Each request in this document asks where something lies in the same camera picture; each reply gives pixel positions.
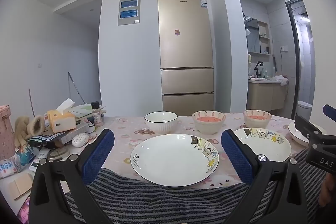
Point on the thin wooden stick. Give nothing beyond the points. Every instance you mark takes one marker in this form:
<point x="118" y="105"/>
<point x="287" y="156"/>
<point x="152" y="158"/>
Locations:
<point x="31" y="103"/>

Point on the bathroom mirror cabinet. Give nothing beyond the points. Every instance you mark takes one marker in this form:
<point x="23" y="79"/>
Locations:
<point x="253" y="35"/>

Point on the white cat print plate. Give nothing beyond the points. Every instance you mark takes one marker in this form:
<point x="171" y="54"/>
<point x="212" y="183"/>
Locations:
<point x="295" y="132"/>
<point x="267" y="150"/>
<point x="170" y="161"/>

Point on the white cloth on vanity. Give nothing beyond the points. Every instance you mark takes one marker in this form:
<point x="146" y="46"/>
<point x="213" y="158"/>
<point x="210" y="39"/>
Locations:
<point x="281" y="80"/>

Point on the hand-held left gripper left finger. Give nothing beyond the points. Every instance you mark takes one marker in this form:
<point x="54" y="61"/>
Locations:
<point x="98" y="158"/>

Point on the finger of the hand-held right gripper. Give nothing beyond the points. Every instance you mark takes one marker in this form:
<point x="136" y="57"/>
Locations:
<point x="305" y="127"/>
<point x="329" y="110"/>

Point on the black door frame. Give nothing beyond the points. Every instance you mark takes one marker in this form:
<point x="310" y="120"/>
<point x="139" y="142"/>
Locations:
<point x="296" y="56"/>

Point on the black capped spice bottle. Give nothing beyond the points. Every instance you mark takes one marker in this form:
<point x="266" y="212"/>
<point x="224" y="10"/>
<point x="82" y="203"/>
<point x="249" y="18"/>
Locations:
<point x="97" y="115"/>

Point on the blue printed packet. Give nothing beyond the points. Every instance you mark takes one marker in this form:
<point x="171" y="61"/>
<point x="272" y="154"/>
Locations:
<point x="15" y="161"/>

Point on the pink strawberry print bowl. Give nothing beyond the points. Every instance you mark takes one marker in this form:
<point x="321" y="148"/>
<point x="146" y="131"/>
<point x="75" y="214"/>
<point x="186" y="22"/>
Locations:
<point x="257" y="123"/>
<point x="207" y="127"/>

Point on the pink cartoon print tablecloth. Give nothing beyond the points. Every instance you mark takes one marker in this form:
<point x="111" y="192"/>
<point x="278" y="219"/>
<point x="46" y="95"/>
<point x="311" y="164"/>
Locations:
<point x="123" y="134"/>

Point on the pink woven basket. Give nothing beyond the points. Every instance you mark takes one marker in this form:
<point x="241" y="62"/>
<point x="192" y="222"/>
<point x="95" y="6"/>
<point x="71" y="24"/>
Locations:
<point x="5" y="134"/>

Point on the round metal compact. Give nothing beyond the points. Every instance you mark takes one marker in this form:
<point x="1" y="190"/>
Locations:
<point x="58" y="154"/>

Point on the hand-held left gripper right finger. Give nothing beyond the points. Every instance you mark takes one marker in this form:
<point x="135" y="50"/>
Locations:
<point x="236" y="158"/>

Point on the person's right hand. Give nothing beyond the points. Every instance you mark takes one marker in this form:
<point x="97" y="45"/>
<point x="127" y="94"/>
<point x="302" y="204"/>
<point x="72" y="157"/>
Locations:
<point x="327" y="190"/>

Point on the beige plush toy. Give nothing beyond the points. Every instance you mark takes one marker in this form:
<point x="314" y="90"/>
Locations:
<point x="29" y="130"/>

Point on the grey striped cloth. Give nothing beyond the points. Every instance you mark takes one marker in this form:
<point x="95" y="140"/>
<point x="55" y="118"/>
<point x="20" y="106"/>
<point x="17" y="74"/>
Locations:
<point x="157" y="200"/>

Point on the white remote control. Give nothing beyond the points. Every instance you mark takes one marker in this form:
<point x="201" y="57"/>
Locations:
<point x="39" y="159"/>

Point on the tan cardboard piece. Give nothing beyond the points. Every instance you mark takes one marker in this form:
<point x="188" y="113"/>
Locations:
<point x="21" y="186"/>

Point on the white oval case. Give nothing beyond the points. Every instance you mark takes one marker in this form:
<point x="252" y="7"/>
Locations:
<point x="80" y="140"/>

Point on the white wall socket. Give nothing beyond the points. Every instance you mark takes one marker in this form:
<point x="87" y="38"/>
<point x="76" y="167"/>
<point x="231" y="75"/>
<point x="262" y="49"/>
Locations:
<point x="283" y="48"/>

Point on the white ribbed bowl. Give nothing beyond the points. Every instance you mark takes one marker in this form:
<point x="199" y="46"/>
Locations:
<point x="161" y="124"/>

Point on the grey wall electrical panel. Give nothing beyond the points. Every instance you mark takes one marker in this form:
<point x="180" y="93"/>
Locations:
<point x="128" y="10"/>

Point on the yellow tissue box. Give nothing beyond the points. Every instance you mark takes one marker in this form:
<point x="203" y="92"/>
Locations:
<point x="61" y="120"/>

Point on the pink fridge magnet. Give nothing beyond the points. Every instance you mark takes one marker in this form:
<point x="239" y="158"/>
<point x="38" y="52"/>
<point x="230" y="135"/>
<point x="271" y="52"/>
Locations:
<point x="177" y="32"/>

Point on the white toilet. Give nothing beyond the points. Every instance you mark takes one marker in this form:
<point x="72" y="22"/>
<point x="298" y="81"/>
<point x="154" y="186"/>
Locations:
<point x="304" y="108"/>

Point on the black faucet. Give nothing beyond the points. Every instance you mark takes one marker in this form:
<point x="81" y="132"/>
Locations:
<point x="258" y="69"/>

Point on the beige vanity cabinet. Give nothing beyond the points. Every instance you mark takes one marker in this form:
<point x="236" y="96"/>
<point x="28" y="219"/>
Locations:
<point x="265" y="95"/>

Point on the gold refrigerator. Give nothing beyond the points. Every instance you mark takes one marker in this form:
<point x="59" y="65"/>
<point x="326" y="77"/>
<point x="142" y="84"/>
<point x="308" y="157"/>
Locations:
<point x="185" y="56"/>

